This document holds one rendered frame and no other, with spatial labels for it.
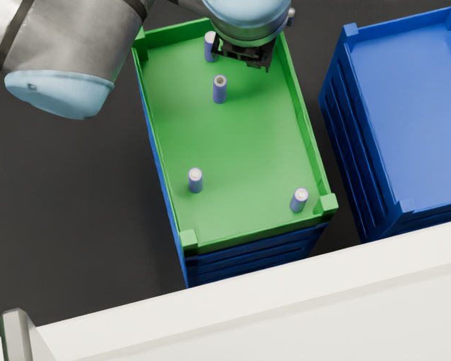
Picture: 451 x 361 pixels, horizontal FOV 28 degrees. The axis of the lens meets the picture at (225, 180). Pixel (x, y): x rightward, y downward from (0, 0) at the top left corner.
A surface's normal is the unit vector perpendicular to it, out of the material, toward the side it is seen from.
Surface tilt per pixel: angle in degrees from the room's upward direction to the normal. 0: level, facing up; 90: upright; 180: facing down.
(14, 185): 0
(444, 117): 0
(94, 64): 39
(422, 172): 0
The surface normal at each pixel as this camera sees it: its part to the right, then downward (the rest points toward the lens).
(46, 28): 0.25, -0.05
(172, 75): 0.02, -0.25
